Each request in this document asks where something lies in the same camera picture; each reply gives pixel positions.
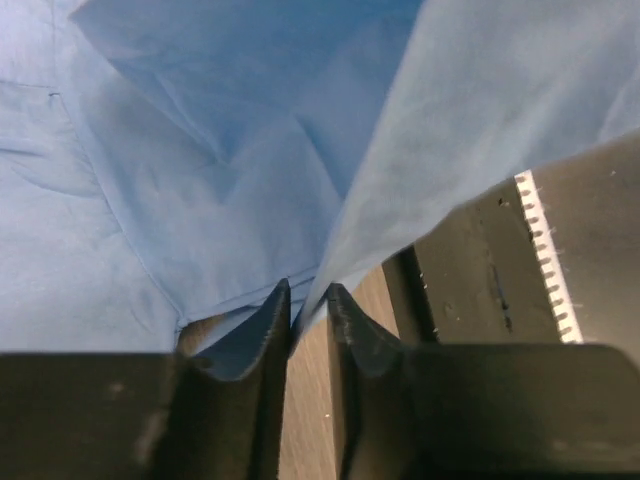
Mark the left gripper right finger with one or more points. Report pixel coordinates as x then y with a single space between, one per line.
477 411

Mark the light blue long sleeve shirt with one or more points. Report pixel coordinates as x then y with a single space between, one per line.
166 161

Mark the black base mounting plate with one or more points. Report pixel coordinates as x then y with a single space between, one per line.
474 279

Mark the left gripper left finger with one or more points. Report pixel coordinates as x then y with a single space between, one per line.
214 415

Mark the aluminium frame rail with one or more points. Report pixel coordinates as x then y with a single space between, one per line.
591 204

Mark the white slotted cable duct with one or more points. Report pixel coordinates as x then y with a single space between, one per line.
551 270

